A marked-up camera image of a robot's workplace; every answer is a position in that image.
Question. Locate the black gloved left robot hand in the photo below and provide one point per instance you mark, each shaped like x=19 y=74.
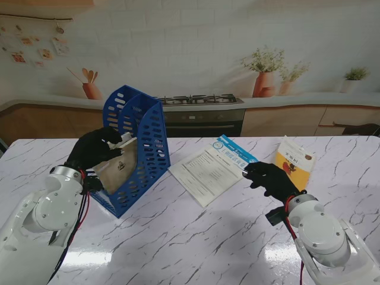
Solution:
x=92 y=148

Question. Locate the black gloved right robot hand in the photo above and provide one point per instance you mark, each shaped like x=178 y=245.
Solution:
x=270 y=178

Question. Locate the yellow cover book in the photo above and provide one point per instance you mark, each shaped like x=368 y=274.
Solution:
x=297 y=175

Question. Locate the tan cover book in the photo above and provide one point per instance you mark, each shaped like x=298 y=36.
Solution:
x=118 y=169

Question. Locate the blue and white novel book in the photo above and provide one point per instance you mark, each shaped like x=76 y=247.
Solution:
x=126 y=137

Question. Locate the white workbook with blue header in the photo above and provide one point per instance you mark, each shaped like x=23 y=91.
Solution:
x=205 y=175

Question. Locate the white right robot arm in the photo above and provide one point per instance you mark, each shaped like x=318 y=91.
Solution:
x=323 y=234

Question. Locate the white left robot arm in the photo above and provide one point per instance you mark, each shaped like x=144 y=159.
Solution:
x=38 y=213

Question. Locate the blue perforated plastic file holder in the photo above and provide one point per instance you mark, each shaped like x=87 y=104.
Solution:
x=158 y=107

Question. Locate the printed kitchen scene backdrop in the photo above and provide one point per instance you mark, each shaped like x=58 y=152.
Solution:
x=190 y=44

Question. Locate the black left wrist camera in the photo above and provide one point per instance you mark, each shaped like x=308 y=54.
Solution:
x=93 y=182

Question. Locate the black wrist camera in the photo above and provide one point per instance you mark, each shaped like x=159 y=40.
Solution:
x=93 y=182
x=274 y=218

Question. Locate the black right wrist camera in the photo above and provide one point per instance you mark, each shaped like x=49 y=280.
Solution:
x=274 y=218

